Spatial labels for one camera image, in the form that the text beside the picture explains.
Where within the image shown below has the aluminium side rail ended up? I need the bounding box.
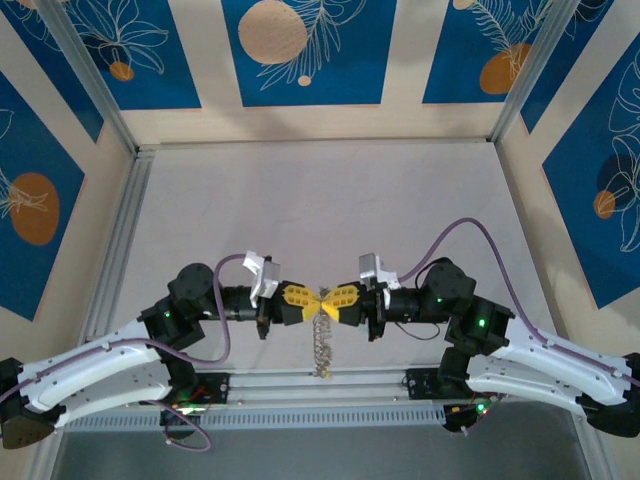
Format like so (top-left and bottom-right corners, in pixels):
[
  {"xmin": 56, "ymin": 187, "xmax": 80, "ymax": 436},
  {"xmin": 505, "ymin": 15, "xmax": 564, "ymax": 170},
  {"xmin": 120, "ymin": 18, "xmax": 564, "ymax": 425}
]
[{"xmin": 79, "ymin": 147, "xmax": 155, "ymax": 372}]

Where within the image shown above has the aluminium frame post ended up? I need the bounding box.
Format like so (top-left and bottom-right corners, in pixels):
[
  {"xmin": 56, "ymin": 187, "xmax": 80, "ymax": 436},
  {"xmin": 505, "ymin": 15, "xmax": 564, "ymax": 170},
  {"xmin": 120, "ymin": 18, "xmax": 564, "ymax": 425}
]
[
  {"xmin": 487, "ymin": 0, "xmax": 585, "ymax": 146},
  {"xmin": 35, "ymin": 0, "xmax": 140, "ymax": 155}
]

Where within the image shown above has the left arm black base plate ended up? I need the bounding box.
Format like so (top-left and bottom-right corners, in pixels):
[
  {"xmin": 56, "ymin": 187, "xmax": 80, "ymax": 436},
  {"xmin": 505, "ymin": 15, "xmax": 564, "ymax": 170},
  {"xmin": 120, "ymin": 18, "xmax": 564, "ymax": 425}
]
[{"xmin": 192, "ymin": 370, "xmax": 232, "ymax": 407}]

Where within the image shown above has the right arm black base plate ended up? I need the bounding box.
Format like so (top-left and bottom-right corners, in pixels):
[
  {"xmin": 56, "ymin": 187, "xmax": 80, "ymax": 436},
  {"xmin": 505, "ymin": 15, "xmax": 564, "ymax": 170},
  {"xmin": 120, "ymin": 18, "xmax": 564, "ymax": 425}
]
[{"xmin": 405, "ymin": 366, "xmax": 445, "ymax": 401}]

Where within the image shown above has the thin black gripper wire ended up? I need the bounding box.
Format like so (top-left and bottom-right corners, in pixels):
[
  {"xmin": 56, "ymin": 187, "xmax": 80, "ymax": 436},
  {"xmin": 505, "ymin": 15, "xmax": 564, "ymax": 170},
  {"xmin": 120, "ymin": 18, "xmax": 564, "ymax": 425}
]
[{"xmin": 393, "ymin": 319, "xmax": 447, "ymax": 342}]

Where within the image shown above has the keyring with many keys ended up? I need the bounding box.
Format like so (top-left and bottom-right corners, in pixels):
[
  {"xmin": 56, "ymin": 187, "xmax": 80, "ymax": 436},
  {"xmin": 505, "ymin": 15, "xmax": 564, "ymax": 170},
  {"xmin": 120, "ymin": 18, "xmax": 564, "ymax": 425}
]
[{"xmin": 310, "ymin": 284, "xmax": 335, "ymax": 379}]

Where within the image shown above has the grey slotted cable duct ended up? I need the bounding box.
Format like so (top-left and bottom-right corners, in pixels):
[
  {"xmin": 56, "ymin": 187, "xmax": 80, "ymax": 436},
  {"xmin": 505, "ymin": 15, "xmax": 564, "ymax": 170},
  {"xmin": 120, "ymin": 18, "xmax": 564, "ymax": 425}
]
[{"xmin": 64, "ymin": 403, "xmax": 449, "ymax": 432}]

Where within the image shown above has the long aluminium base rail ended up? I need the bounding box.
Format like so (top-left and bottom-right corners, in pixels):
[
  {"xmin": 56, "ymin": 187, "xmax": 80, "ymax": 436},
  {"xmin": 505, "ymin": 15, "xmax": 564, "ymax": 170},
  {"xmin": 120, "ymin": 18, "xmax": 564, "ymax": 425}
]
[{"xmin": 47, "ymin": 360, "xmax": 589, "ymax": 412}]

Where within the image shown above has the short aluminium corner post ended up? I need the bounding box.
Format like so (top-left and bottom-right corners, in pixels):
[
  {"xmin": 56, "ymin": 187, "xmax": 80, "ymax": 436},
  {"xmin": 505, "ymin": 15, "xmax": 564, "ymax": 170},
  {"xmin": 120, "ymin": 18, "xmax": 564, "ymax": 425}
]
[
  {"xmin": 27, "ymin": 442, "xmax": 66, "ymax": 480},
  {"xmin": 572, "ymin": 432, "xmax": 609, "ymax": 480}
]

